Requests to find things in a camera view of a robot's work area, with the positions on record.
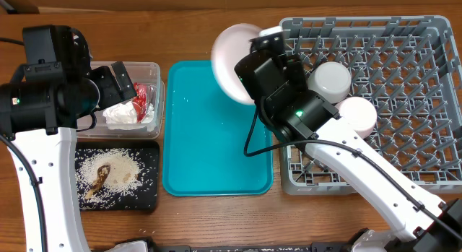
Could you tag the pink plate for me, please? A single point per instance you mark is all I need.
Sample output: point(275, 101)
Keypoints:
point(228, 49)

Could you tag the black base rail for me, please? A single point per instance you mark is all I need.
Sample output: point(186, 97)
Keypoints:
point(331, 246)

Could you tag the teal serving tray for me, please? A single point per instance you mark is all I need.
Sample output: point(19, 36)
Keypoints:
point(205, 135)

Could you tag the red snack wrapper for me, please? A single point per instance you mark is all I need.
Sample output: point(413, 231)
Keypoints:
point(140, 102)

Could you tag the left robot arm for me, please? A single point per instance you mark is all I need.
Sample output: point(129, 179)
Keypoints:
point(40, 107)

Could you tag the white napkin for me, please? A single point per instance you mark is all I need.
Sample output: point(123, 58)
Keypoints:
point(125, 117)

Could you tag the pink bowl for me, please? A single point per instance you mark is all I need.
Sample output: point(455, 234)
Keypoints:
point(359, 113)

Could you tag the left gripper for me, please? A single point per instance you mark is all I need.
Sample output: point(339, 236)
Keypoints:
point(112, 94)

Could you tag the grey dishwasher rack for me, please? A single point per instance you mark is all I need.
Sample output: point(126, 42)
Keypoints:
point(409, 68)

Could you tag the rice and food scraps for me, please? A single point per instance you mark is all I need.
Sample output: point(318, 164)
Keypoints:
point(108, 174)

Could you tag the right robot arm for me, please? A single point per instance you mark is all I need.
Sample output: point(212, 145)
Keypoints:
point(418, 220)

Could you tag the grey bowl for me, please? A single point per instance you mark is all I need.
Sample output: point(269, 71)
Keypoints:
point(331, 80)

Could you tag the clear plastic bin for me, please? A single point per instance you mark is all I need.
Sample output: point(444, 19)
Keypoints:
point(147, 73)

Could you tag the black plastic tray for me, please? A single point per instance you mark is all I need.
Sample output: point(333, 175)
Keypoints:
point(151, 180)

